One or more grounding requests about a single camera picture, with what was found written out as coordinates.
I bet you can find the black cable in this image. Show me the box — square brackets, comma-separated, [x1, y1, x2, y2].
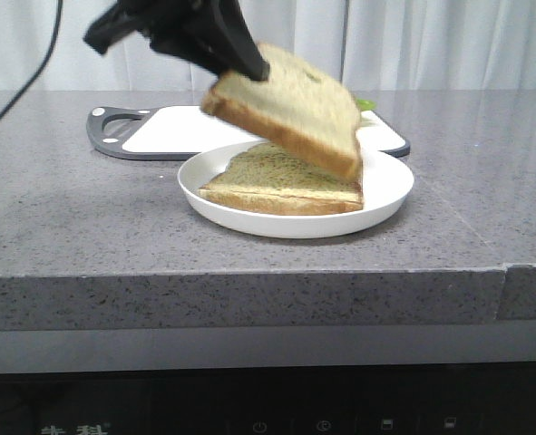
[0, 0, 64, 142]

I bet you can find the white round plate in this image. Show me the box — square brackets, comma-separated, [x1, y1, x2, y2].
[177, 142, 414, 239]

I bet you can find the white cutting board dark rim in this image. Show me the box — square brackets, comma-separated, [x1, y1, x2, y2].
[86, 105, 411, 162]

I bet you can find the bread slice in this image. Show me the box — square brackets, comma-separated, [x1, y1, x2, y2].
[198, 143, 364, 216]
[200, 43, 363, 181]

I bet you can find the green lettuce leaf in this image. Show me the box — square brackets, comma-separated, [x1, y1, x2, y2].
[356, 98, 376, 111]

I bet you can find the light grey curtain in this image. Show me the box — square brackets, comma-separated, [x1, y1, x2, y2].
[0, 1, 536, 92]

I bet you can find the black appliance control panel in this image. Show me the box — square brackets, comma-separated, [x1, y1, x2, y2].
[0, 362, 536, 434]

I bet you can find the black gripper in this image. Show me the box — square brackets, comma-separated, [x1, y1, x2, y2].
[83, 0, 270, 82]

